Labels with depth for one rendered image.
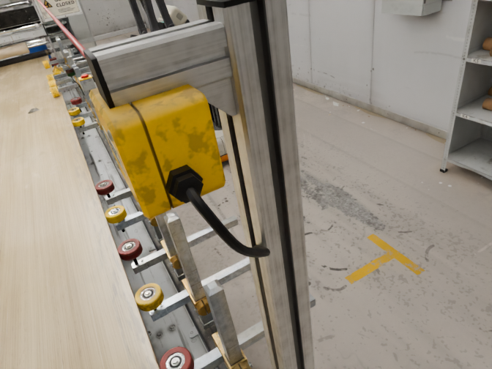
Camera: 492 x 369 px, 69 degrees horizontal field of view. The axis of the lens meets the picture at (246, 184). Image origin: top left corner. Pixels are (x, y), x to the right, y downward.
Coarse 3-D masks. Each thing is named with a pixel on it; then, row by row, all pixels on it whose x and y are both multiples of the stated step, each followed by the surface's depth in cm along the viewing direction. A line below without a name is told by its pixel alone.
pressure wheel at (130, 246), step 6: (126, 240) 128; (132, 240) 128; (138, 240) 127; (120, 246) 126; (126, 246) 125; (132, 246) 126; (138, 246) 125; (120, 252) 124; (126, 252) 123; (132, 252) 123; (138, 252) 125; (126, 258) 124; (132, 258) 124
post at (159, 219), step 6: (156, 216) 119; (162, 216) 120; (162, 222) 121; (162, 228) 122; (162, 234) 125; (168, 234) 125; (168, 240) 126; (168, 246) 127; (168, 252) 131; (174, 252) 130; (180, 270) 135
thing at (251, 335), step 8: (312, 296) 104; (312, 304) 104; (248, 328) 99; (256, 328) 98; (240, 336) 97; (248, 336) 97; (256, 336) 97; (264, 336) 99; (240, 344) 95; (248, 344) 97; (208, 352) 95; (216, 352) 94; (200, 360) 93; (208, 360) 93; (216, 360) 93; (200, 368) 91; (208, 368) 93
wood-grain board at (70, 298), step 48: (0, 96) 323; (48, 96) 299; (0, 144) 225; (48, 144) 214; (0, 192) 174; (48, 192) 167; (96, 192) 160; (0, 240) 141; (48, 240) 136; (96, 240) 132; (0, 288) 119; (48, 288) 115; (96, 288) 112; (0, 336) 103; (48, 336) 100; (96, 336) 98; (144, 336) 95
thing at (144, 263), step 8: (232, 216) 145; (224, 224) 142; (232, 224) 143; (200, 232) 140; (208, 232) 139; (192, 240) 137; (200, 240) 139; (152, 256) 133; (160, 256) 133; (144, 264) 130; (152, 264) 133; (136, 272) 130
